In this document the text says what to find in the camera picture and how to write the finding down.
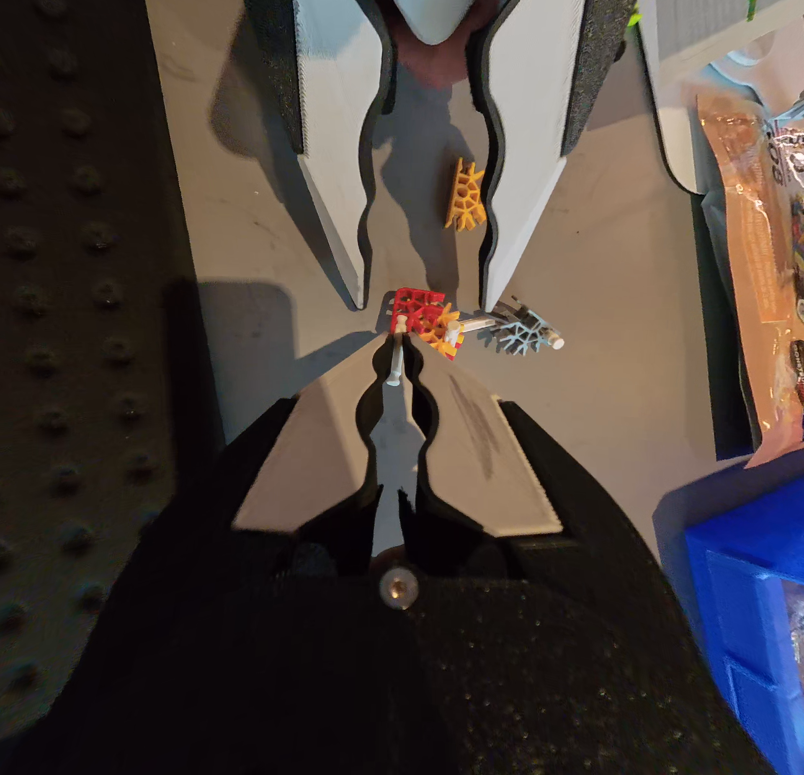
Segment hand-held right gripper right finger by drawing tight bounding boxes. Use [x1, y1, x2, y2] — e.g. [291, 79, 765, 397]
[401, 334, 564, 559]

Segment orange toy package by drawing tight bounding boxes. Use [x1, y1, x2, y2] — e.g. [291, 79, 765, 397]
[696, 93, 804, 468]

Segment black dimpled pad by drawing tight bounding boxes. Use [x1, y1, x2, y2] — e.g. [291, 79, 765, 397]
[0, 0, 224, 744]

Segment grey toy connector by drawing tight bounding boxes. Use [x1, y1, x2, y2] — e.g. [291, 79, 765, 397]
[484, 296, 554, 356]

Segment blue plastic bin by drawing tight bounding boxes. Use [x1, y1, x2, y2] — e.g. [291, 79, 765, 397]
[685, 489, 804, 775]

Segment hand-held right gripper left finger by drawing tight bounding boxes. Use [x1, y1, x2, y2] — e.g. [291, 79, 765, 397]
[231, 332, 403, 534]

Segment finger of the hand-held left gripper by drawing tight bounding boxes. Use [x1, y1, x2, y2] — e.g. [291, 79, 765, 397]
[291, 0, 397, 312]
[471, 0, 591, 314]

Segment yellow toy connector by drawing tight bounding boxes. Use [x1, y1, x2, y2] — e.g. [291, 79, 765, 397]
[445, 157, 487, 230]

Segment person's left hand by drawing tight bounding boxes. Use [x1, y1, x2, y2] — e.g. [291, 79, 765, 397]
[392, 27, 478, 91]

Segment red toy connector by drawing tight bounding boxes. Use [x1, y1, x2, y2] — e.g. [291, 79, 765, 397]
[386, 288, 447, 336]

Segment white rounded board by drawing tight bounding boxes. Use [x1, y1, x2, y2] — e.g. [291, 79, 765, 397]
[634, 0, 804, 196]

